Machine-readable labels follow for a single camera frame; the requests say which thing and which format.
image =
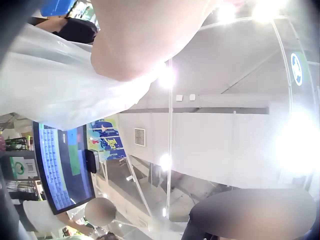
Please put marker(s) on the person's left hand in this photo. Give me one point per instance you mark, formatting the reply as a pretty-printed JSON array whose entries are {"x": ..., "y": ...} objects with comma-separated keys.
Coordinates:
[{"x": 140, "y": 37}]

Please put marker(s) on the black rounded object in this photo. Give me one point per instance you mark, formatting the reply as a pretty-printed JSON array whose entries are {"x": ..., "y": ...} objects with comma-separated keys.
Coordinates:
[{"x": 77, "y": 31}]

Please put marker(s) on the blue plastic crate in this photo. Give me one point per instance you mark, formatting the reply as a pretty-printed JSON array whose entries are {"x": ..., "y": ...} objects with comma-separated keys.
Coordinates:
[{"x": 56, "y": 7}]

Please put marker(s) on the white vent grille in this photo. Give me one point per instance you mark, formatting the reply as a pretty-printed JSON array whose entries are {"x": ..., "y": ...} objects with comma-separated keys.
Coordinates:
[{"x": 139, "y": 137}]

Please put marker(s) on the blue and green poster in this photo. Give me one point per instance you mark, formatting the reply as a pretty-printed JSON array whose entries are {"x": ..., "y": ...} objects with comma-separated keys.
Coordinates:
[{"x": 110, "y": 140}]

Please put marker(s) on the black card reader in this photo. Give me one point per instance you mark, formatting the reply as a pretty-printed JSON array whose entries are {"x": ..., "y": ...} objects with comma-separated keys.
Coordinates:
[{"x": 91, "y": 161}]

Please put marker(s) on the touch screen monitor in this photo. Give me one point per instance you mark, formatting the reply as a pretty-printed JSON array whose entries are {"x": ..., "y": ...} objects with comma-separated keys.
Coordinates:
[{"x": 62, "y": 165}]

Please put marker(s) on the round blue logo sign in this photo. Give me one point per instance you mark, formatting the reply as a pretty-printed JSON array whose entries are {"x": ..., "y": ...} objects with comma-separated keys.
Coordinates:
[{"x": 297, "y": 70}]

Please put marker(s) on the green and white sign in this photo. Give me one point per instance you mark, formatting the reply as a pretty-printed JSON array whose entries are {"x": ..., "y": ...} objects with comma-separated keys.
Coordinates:
[{"x": 22, "y": 167}]

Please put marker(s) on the small white wall box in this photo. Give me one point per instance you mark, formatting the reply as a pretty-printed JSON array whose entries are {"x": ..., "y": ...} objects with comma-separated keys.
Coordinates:
[
  {"x": 179, "y": 98},
  {"x": 192, "y": 97}
]

